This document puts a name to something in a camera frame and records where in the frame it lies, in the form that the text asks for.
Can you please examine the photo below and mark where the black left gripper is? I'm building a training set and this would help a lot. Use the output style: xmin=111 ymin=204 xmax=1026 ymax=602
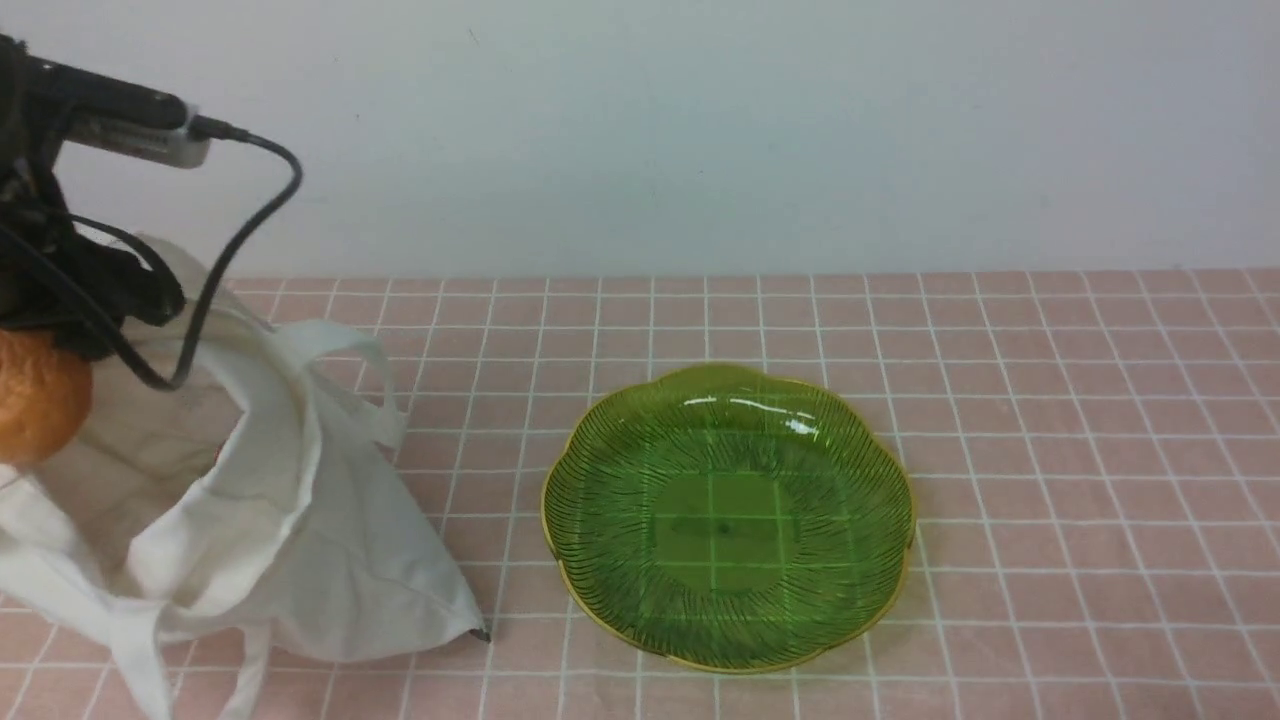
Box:
xmin=3 ymin=36 xmax=186 ymax=361

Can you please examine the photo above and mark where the brown potato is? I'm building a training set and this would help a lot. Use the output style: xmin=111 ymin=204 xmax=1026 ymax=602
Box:
xmin=1 ymin=331 xmax=93 ymax=468

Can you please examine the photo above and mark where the white cloth bag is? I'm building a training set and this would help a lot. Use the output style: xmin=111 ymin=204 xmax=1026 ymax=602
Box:
xmin=3 ymin=290 xmax=486 ymax=719

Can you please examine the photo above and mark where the green glass plate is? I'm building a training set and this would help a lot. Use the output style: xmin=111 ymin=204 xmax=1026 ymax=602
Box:
xmin=540 ymin=363 xmax=916 ymax=675

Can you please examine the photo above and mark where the pink checkered tablecloth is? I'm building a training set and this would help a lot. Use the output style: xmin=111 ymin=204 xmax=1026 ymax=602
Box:
xmin=236 ymin=270 xmax=1279 ymax=719

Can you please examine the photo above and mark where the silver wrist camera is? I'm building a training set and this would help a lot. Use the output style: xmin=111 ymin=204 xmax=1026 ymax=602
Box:
xmin=24 ymin=56 xmax=211 ymax=169

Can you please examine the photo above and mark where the black camera cable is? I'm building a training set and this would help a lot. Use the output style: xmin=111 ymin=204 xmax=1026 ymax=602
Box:
xmin=0 ymin=117 xmax=305 ymax=392

